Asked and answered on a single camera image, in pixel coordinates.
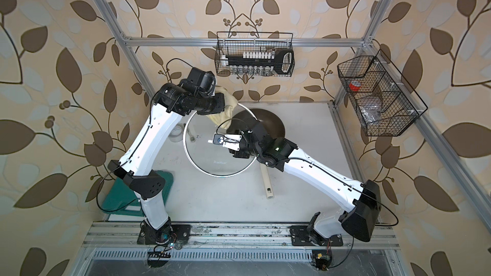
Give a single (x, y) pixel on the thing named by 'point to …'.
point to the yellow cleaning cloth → (224, 119)
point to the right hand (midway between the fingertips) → (231, 134)
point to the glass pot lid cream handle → (213, 160)
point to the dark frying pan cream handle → (266, 180)
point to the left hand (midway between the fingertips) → (222, 102)
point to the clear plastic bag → (371, 113)
